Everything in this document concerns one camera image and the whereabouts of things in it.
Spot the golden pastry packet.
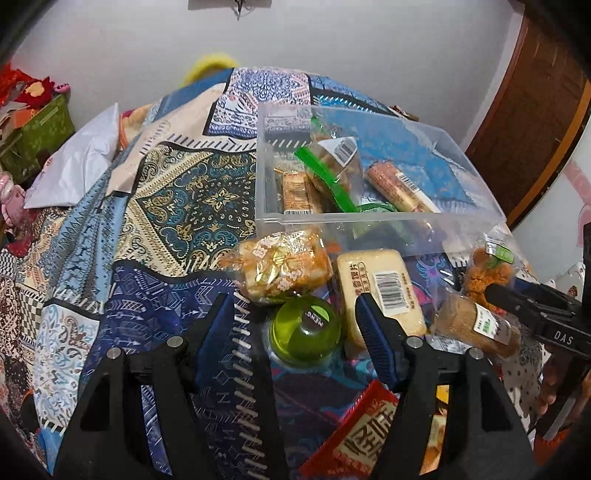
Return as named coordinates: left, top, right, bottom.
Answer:
left=218, top=231, right=334, bottom=305

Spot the patterned blue blanket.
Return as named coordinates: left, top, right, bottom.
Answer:
left=0, top=67, right=555, bottom=480

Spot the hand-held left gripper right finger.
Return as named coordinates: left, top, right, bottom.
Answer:
left=355, top=292, right=539, bottom=480

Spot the orange wafer packet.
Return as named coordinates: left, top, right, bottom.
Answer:
left=276, top=167, right=320, bottom=216

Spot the yellow round object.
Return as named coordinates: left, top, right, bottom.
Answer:
left=182, top=52, right=241, bottom=86

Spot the person's right hand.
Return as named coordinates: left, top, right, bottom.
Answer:
left=537, top=364, right=578, bottom=409

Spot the cream rice cake packet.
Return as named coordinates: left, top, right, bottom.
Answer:
left=335, top=249, right=428, bottom=359

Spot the white pillow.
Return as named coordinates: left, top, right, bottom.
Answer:
left=23, top=102, right=122, bottom=209

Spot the green snack packet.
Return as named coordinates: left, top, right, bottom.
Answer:
left=355, top=198, right=413, bottom=241

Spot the fried snack bag green label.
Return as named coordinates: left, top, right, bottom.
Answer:
left=462, top=235, right=517, bottom=306

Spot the yellow snack packet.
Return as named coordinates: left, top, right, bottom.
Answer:
left=416, top=387, right=452, bottom=480

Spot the dark wall fixture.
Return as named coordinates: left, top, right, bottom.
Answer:
left=188, top=0, right=273, bottom=20

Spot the green zip snack bag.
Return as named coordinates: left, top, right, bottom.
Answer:
left=294, top=117, right=366, bottom=214

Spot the white pink printed cloth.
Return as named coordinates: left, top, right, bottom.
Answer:
left=549, top=164, right=591, bottom=289

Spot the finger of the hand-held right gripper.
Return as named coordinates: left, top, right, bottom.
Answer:
left=486, top=282, right=557, bottom=325

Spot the green jelly cup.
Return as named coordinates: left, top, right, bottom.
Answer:
left=263, top=295, right=345, bottom=371

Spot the red fabric pile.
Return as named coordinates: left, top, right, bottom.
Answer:
left=0, top=64, right=71, bottom=112

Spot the brown roll snack packet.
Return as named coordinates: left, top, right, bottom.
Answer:
left=431, top=293, right=522, bottom=359

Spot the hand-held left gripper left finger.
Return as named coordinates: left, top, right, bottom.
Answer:
left=53, top=292, right=238, bottom=480

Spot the pink plush toy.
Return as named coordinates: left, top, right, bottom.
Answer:
left=0, top=172, right=29, bottom=241

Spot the green storage box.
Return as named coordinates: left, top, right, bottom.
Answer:
left=0, top=92, right=77, bottom=179

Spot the clear plastic storage container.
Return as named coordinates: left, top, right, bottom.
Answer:
left=255, top=102, right=509, bottom=260

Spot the gold foil roll packet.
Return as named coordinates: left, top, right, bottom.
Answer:
left=364, top=161, right=440, bottom=214

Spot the red snack packet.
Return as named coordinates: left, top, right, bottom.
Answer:
left=299, top=379, right=400, bottom=480

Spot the brown wooden door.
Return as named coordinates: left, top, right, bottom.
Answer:
left=464, top=14, right=591, bottom=232

